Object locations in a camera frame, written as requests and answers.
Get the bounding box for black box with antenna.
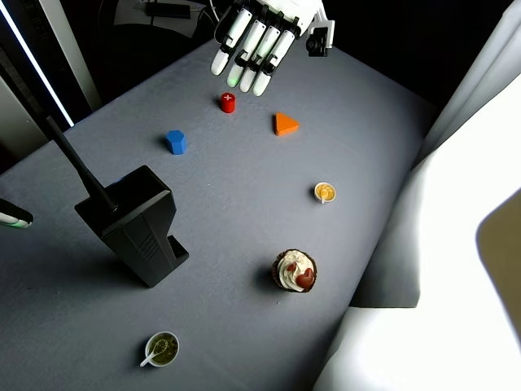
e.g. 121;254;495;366
44;116;190;289

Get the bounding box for red cylinder block white cross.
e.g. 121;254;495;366
220;92;238;115

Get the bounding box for orange triangular block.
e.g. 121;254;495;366
273;112;300;137

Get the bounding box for blue hexagonal block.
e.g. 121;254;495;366
164;130;188;156

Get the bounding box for small white cup orange drink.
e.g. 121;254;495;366
313;182;337;204

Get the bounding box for white pillar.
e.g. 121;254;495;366
38;0;103;112

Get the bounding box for grey table cloth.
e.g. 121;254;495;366
0;38;439;391

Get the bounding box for white light strip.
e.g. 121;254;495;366
0;0;77;128

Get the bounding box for toy cupcake with cream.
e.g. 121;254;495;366
271;248;318;294

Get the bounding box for white curtain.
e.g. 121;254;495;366
313;0;521;391

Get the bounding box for beige panel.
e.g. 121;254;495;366
475;190;521;332

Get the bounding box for white bowl green soup spoon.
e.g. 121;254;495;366
139;331;181;368

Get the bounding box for black wrist camera white mount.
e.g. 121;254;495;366
306;7;336;58

